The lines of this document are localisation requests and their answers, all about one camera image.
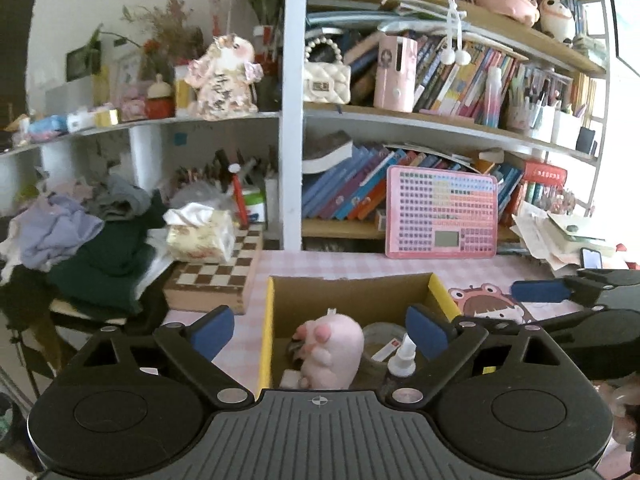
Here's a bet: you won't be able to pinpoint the red beige doll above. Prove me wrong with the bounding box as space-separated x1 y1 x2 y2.
145 74 176 120

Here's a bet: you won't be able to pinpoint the white green jar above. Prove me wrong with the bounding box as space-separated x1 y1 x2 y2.
241 187 266 223

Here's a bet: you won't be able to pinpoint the purple cloth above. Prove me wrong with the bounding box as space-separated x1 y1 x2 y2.
7 192 106 271

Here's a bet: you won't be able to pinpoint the row of colourful books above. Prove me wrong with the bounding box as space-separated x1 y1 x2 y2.
350 30 531 121

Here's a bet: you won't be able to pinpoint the floral tissue pack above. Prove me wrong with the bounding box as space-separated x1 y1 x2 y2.
164 203 236 263

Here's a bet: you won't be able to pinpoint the dark green cloth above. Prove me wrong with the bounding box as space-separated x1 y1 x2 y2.
45 195 171 316

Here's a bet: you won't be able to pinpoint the messy paper stack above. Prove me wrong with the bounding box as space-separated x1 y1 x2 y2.
510 200 621 273

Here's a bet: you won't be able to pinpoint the red marker pen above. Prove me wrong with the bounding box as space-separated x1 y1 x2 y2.
228 163 249 228

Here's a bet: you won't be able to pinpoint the small black box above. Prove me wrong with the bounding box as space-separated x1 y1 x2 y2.
575 127 597 156

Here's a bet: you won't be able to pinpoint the wooden chessboard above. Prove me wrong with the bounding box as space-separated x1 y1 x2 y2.
162 225 265 315

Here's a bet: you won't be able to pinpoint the floral cat doll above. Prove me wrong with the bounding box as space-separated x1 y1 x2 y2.
186 34 263 121

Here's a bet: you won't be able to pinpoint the blue packet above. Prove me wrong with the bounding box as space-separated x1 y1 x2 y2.
27 115 68 137

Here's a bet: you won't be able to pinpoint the white packet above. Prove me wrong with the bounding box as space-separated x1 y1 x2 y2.
66 111 97 132

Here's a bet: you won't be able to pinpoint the red box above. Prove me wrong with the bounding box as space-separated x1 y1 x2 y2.
522 161 568 186

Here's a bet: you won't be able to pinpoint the slim blue books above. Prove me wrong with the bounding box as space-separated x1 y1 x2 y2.
492 160 526 216

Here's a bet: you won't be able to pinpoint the thick white book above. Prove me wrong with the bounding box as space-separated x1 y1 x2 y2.
302 130 353 173

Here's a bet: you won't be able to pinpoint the wide tape roll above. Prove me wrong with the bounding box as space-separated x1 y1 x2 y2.
361 322 408 363

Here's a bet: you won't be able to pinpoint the pink tall box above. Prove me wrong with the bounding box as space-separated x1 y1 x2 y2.
374 35 418 113

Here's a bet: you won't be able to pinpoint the pink pig plush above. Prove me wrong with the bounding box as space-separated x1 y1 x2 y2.
292 310 365 391

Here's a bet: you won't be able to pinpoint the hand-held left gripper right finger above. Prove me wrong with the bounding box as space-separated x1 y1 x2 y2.
387 305 563 406

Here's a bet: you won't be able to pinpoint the white quilted handbag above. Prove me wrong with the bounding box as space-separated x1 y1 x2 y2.
302 35 351 106

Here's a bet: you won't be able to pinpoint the yellow cardboard box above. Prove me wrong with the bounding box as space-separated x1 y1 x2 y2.
259 272 463 392

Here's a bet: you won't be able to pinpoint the grey cloth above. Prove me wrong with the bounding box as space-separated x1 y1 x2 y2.
92 174 153 222

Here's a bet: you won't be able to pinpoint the white hanging pom-poms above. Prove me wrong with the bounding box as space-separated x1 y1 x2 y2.
440 0 471 66

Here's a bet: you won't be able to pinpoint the panda plush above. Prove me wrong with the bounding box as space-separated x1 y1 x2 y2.
537 0 578 43

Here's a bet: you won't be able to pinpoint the white spray bottle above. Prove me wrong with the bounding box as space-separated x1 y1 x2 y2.
387 335 417 386

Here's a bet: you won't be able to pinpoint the pink learning tablet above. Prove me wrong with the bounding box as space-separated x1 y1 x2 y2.
385 165 498 260

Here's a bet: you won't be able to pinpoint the dried flower bunch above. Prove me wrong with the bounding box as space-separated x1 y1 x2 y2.
122 0 203 63

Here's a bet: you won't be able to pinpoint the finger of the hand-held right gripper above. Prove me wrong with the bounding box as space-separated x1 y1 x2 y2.
542 307 640 347
511 269 640 308

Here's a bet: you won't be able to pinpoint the white shelf unit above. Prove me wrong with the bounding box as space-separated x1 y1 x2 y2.
0 0 613 253

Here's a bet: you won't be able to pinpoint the row of blue books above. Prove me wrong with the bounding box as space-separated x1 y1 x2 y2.
301 142 396 221

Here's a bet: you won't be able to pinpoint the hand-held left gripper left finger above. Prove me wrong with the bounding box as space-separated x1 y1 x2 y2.
80 306 253 407

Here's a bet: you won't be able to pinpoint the pink checked printed tablecloth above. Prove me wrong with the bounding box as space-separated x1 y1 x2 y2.
162 247 640 396

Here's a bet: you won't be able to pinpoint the glitter bottle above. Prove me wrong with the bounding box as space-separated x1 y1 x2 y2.
485 66 502 128

